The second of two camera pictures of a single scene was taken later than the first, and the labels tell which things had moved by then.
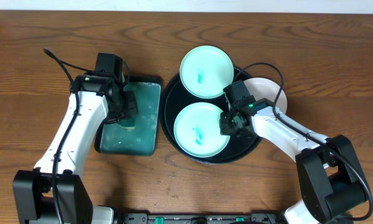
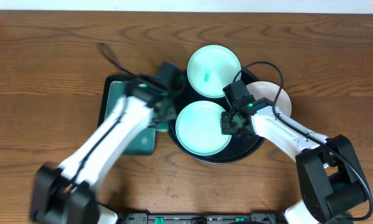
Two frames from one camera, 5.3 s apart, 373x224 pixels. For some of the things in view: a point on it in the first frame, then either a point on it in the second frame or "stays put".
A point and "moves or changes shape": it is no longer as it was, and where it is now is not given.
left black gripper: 124,109 to 166,112
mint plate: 197,130 stays put
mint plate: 205,71 moves or changes shape
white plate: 260,88 moves or changes shape
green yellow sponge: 127,123 moves or changes shape
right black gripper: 224,127 stays put
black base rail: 258,218 stays put
